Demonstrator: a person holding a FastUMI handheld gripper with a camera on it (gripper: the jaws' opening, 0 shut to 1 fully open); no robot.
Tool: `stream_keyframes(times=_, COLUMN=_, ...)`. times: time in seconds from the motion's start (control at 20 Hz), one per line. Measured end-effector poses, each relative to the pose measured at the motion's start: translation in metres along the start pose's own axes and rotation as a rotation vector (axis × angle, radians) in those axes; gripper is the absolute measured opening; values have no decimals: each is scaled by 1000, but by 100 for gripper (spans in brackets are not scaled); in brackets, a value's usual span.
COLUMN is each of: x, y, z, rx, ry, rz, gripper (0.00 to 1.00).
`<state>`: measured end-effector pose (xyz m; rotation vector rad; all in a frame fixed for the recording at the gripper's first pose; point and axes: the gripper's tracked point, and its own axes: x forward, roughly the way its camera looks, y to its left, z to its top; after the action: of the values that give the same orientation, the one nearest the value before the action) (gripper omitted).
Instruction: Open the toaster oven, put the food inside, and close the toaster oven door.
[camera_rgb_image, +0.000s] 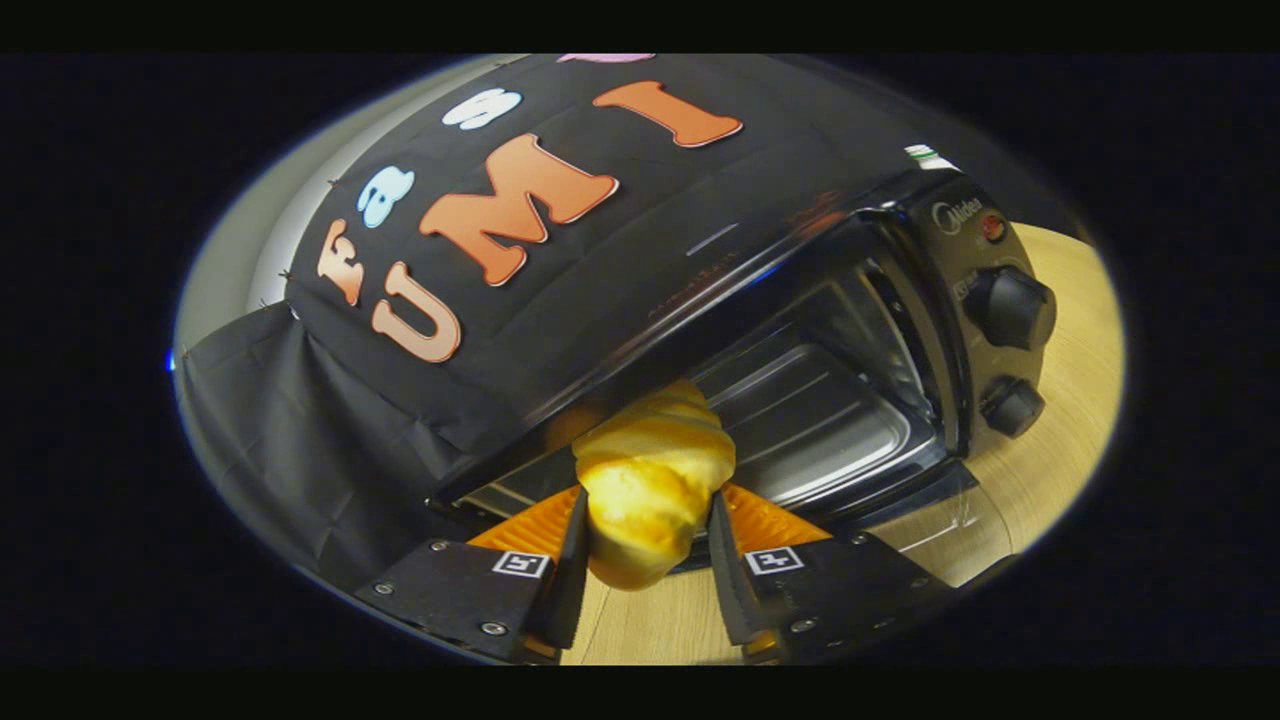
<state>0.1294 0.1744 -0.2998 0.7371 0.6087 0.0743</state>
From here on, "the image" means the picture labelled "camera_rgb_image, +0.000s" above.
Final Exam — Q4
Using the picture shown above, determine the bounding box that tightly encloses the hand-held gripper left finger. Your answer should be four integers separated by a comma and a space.
355, 487, 591, 664

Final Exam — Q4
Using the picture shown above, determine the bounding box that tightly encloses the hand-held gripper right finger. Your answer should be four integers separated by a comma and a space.
707, 483, 961, 664

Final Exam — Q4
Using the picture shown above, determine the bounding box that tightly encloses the golden croissant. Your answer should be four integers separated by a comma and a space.
572, 378, 737, 591

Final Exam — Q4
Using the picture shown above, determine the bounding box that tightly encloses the black toaster oven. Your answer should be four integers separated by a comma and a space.
428, 165, 1058, 591

